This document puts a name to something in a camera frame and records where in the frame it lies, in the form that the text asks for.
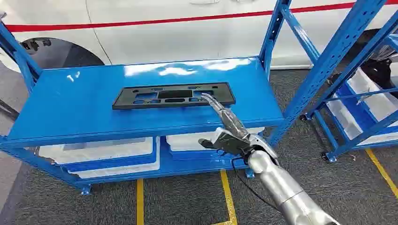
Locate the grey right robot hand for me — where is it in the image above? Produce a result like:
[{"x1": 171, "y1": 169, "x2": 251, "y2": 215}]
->
[{"x1": 200, "y1": 92, "x2": 251, "y2": 147}]

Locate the blue metal shelf rack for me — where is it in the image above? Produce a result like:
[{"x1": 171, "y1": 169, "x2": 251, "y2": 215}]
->
[
  {"x1": 300, "y1": 12, "x2": 398, "y2": 164},
  {"x1": 0, "y1": 0, "x2": 388, "y2": 196}
]

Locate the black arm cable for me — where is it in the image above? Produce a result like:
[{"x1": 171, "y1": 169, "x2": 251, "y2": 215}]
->
[{"x1": 231, "y1": 157, "x2": 278, "y2": 211}]

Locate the white car body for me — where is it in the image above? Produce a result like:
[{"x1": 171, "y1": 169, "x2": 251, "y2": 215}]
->
[{"x1": 0, "y1": 0, "x2": 398, "y2": 74}]

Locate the white plastic bin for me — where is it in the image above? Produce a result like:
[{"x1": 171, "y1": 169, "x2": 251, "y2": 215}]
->
[
  {"x1": 346, "y1": 68, "x2": 398, "y2": 127},
  {"x1": 166, "y1": 127, "x2": 266, "y2": 153},
  {"x1": 38, "y1": 137, "x2": 155, "y2": 165},
  {"x1": 326, "y1": 93, "x2": 398, "y2": 147},
  {"x1": 68, "y1": 136, "x2": 161, "y2": 180}
]

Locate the black plastic panel with cutouts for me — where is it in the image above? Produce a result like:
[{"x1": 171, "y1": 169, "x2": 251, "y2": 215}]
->
[{"x1": 112, "y1": 82, "x2": 236, "y2": 111}]

